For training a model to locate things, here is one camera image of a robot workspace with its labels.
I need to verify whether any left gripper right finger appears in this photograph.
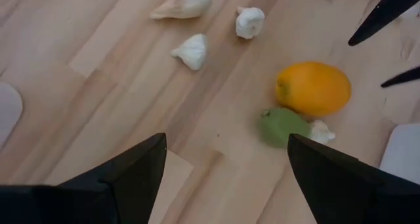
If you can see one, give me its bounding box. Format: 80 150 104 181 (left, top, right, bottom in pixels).
287 133 420 224

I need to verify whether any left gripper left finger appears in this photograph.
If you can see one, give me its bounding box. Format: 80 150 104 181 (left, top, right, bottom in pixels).
0 133 167 224

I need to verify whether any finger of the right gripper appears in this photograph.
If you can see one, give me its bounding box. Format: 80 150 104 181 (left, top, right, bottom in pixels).
380 65 420 89
347 0 420 47

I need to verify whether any small white garlic bulb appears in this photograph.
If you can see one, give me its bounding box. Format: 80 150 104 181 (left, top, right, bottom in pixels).
170 33 208 71
235 6 266 40
308 119 337 145

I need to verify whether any white plastic basket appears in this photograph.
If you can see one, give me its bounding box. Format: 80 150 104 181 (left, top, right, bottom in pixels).
379 123 420 185

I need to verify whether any green avocado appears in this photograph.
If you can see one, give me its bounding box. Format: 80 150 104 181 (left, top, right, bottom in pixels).
259 107 312 149

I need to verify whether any orange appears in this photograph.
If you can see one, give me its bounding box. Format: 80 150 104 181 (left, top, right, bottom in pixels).
274 61 352 118

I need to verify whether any beige garlic bulb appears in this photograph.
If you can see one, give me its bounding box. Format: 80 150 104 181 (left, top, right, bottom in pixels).
150 0 213 20

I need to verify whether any clear plastic basket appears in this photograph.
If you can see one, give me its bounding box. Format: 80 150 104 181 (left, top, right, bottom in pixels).
0 81 24 151

